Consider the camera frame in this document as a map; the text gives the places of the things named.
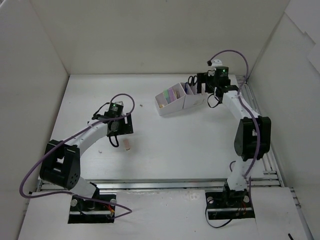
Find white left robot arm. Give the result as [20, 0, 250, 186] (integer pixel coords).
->
[39, 101, 134, 210]

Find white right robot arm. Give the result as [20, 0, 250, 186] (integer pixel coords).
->
[196, 66, 272, 206]

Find green capped marker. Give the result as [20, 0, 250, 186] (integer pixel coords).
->
[163, 89, 171, 104]

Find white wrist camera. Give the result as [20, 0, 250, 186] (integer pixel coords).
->
[207, 59, 223, 71]
[114, 101, 124, 106]

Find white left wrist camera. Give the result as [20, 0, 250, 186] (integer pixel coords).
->
[114, 101, 124, 106]

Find blue pen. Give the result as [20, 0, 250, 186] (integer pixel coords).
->
[184, 82, 189, 94]

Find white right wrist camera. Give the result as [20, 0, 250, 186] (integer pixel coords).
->
[207, 59, 223, 71]

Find pink white desk organizer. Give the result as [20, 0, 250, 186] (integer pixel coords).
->
[155, 82, 208, 116]

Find small scissors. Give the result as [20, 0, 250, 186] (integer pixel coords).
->
[187, 75, 198, 87]

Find aluminium front rail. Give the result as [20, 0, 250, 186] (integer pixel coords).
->
[37, 177, 253, 193]

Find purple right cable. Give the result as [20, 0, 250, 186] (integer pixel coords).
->
[210, 49, 262, 201]

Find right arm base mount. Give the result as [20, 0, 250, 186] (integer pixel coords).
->
[204, 185, 256, 229]

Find aluminium side rail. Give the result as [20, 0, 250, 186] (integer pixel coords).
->
[235, 73, 303, 208]

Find pink eraser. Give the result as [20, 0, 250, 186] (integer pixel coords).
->
[123, 139, 131, 151]

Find purple cable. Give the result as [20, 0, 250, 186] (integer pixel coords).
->
[19, 93, 137, 220]
[210, 49, 262, 201]

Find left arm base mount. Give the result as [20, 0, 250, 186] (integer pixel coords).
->
[67, 196, 116, 224]

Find purple highlighter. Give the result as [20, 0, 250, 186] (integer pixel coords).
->
[167, 88, 176, 103]

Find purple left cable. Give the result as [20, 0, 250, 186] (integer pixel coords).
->
[19, 93, 137, 220]

